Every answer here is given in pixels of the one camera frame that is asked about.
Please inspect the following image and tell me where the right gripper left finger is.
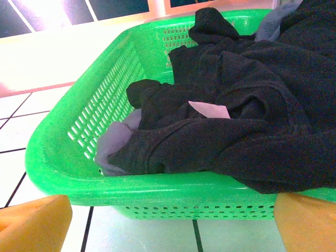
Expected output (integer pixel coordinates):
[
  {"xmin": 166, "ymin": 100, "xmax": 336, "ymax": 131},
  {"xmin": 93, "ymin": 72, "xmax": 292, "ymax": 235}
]
[{"xmin": 0, "ymin": 194, "xmax": 73, "ymax": 252}]

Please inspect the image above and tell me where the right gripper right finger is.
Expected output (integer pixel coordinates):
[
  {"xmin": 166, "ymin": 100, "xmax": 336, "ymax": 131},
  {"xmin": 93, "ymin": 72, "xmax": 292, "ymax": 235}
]
[{"xmin": 273, "ymin": 192, "xmax": 336, "ymax": 252}]

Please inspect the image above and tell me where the black t-shirt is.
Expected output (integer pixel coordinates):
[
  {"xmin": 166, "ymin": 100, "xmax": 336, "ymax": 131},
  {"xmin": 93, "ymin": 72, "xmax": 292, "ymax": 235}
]
[{"xmin": 107, "ymin": 0, "xmax": 336, "ymax": 195}]

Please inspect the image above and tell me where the green plastic basket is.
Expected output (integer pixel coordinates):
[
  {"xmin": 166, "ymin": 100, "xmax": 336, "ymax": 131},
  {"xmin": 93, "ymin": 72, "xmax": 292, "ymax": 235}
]
[{"xmin": 25, "ymin": 8, "xmax": 336, "ymax": 221}]

